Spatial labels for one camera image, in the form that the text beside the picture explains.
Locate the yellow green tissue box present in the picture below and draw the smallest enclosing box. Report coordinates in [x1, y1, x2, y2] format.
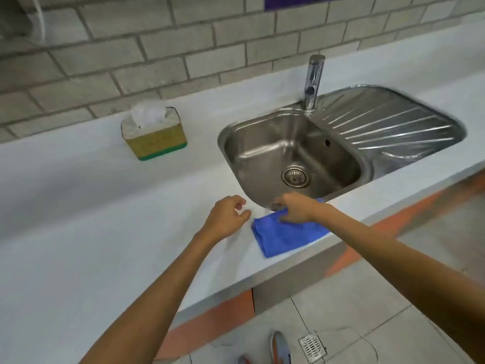
[120, 107, 188, 161]

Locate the orange cabinet panel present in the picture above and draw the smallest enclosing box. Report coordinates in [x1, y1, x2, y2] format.
[324, 171, 485, 278]
[155, 289, 255, 361]

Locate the grey orange shoe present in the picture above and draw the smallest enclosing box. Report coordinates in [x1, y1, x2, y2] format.
[269, 331, 293, 364]

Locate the person's left forearm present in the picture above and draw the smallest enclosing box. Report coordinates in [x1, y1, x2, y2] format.
[79, 228, 221, 364]

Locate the person's right forearm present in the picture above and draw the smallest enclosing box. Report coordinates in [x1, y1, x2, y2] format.
[322, 204, 485, 364]

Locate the person's right hand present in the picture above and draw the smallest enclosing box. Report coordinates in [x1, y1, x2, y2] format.
[271, 192, 335, 225]

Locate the chrome faucet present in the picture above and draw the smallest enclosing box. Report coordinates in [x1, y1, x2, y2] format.
[301, 54, 326, 112]

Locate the purple wall sign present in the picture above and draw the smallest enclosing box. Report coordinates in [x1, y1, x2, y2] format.
[264, 0, 344, 12]

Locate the white wall dispenser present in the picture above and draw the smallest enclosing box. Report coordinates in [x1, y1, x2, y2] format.
[0, 0, 47, 45]

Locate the stainless steel sink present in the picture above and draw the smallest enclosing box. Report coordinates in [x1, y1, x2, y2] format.
[217, 85, 467, 211]

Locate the metal floor drain grate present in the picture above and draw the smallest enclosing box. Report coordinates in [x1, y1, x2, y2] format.
[298, 332, 327, 364]

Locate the blue microfibre cloth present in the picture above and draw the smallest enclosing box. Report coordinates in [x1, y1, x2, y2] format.
[251, 198, 331, 259]

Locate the metal sink drain strainer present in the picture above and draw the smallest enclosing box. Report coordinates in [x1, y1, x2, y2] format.
[281, 165, 311, 189]

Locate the white tissue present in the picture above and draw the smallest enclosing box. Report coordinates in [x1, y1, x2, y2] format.
[130, 102, 167, 129]

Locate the person's left hand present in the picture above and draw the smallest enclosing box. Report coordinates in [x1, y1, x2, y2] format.
[202, 195, 252, 244]

